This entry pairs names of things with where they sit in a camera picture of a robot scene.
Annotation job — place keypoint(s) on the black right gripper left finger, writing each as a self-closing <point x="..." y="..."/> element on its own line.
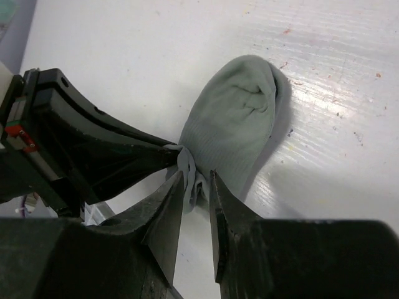
<point x="130" y="255"/>

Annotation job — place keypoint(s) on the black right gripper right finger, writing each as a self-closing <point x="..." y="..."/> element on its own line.
<point x="297" y="258"/>

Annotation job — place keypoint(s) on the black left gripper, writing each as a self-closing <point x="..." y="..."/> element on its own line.
<point x="46" y="148"/>

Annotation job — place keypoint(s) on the grey sock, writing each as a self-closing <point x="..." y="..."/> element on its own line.
<point x="229" y="126"/>

